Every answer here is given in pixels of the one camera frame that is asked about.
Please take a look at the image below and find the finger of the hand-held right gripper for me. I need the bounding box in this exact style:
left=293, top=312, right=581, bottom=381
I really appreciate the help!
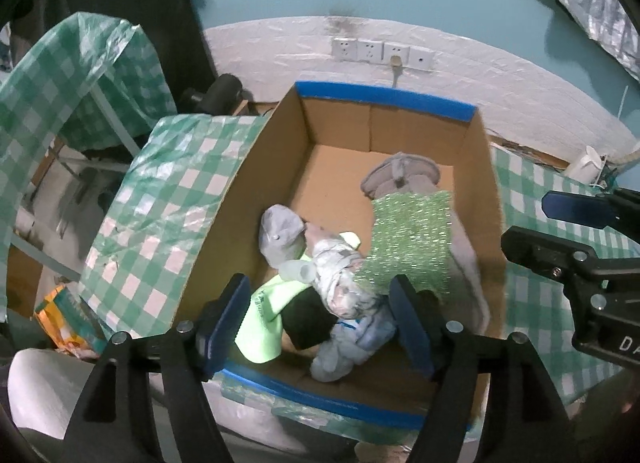
left=501, top=225, right=640, bottom=296
left=541, top=187, right=640, bottom=236

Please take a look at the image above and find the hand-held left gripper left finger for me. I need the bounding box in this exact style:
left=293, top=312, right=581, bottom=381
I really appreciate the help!
left=62, top=273, right=252, bottom=463

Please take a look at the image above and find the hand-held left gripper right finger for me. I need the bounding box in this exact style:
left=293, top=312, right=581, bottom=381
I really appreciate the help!
left=389, top=274, right=568, bottom=463

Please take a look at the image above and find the light green cloth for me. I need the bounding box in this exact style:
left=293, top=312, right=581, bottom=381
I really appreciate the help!
left=235, top=232, right=362, bottom=364

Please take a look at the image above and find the light blue cloth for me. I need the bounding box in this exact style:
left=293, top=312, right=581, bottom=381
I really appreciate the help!
left=309, top=303, right=398, bottom=384

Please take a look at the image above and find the black cloth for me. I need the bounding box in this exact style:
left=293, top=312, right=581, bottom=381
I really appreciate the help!
left=282, top=285, right=341, bottom=350

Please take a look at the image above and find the green sparkly cloth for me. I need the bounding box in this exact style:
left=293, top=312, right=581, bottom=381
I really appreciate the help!
left=352, top=190, right=455, bottom=304

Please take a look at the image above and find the white grey patterned cloth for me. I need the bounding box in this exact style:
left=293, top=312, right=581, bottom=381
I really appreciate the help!
left=302, top=223, right=386, bottom=319

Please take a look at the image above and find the green glitter grey sock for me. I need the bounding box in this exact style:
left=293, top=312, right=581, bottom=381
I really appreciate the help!
left=360, top=152, right=493, bottom=339

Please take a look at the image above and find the blue cardboard box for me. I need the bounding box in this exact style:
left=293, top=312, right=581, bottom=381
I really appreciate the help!
left=172, top=80, right=508, bottom=434

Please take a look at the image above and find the white plastic object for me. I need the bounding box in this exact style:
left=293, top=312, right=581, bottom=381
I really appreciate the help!
left=565, top=145, right=608, bottom=184

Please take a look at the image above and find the dark teal object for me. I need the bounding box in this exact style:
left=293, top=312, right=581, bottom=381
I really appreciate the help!
left=597, top=155, right=623, bottom=188

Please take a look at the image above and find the grey cap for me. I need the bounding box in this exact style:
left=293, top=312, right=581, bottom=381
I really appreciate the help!
left=259, top=204, right=307, bottom=269

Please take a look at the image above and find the green checkered tablecloth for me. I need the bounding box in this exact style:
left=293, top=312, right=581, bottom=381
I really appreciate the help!
left=80, top=113, right=640, bottom=444

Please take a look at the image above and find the orange snack packet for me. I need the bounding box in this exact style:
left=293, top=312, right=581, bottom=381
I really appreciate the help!
left=34, top=283, right=108, bottom=359

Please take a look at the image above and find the silver foil sheet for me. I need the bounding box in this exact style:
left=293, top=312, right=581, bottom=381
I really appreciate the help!
left=555, top=0, right=640, bottom=84

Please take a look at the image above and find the black round object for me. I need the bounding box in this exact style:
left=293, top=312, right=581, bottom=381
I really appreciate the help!
left=182, top=74, right=243, bottom=116

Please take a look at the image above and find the green checkered plastic sheet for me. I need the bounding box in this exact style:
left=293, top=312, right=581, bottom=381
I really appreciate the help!
left=0, top=12, right=176, bottom=264

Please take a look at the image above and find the white wall socket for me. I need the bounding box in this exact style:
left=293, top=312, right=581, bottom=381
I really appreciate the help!
left=357, top=39, right=385, bottom=64
left=384, top=42, right=411, bottom=68
left=409, top=45, right=436, bottom=72
left=331, top=38, right=359, bottom=62

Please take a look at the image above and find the grey metal frame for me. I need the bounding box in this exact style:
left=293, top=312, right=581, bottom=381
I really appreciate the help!
left=50, top=88, right=143, bottom=178

